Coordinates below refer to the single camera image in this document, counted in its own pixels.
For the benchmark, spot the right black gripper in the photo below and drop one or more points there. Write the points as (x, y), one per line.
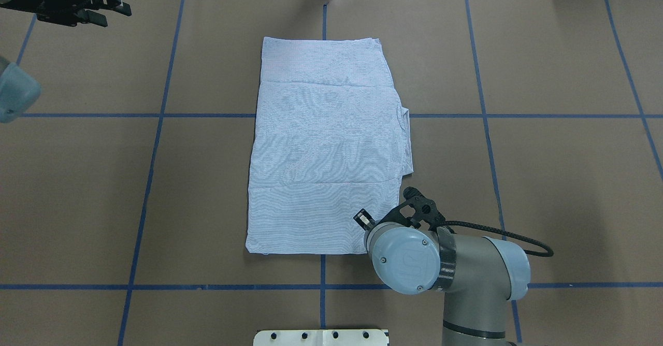
(364, 218)

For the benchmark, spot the light blue striped shirt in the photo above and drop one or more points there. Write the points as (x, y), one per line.
(331, 138)

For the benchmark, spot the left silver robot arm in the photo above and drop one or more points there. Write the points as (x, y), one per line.
(18, 89)

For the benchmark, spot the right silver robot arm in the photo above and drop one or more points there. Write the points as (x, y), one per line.
(479, 276)

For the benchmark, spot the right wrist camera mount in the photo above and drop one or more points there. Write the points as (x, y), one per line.
(424, 211)

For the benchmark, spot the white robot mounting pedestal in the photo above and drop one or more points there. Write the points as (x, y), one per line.
(322, 337)

